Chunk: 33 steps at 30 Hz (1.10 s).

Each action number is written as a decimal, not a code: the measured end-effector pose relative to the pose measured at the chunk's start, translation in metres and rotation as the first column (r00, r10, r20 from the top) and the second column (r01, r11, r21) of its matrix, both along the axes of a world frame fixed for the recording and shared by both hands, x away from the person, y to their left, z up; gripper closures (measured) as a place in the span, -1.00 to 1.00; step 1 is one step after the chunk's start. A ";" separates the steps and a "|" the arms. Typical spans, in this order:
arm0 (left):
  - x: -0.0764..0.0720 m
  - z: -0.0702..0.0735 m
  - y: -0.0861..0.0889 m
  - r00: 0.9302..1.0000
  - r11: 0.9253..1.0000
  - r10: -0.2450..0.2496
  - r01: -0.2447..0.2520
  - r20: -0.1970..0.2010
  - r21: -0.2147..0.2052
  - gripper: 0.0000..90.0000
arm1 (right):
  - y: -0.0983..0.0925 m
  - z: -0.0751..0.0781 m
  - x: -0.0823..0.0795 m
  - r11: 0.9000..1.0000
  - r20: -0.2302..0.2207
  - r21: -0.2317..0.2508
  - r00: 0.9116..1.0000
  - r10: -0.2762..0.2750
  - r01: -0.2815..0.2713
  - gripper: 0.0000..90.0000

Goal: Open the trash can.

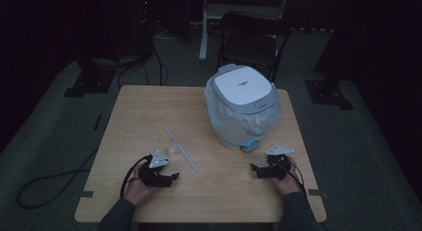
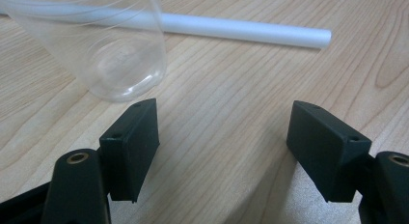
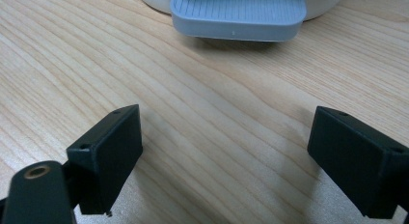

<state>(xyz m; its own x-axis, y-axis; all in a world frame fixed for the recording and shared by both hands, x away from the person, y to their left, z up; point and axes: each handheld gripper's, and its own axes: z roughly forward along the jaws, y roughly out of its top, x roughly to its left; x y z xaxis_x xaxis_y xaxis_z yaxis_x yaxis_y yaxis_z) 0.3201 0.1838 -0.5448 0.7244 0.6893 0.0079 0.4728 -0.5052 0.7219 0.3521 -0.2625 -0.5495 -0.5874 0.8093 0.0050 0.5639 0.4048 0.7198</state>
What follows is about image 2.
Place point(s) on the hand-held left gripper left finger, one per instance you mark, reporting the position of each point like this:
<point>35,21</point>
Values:
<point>128,153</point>

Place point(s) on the clear plastic cup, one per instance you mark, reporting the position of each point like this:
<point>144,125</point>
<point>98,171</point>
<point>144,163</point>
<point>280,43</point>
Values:
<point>122,66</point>

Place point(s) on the white straw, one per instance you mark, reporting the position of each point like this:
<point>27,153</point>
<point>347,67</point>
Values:
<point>241,29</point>

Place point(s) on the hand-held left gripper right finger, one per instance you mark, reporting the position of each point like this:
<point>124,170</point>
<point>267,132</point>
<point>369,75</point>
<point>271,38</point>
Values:
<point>324,153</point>

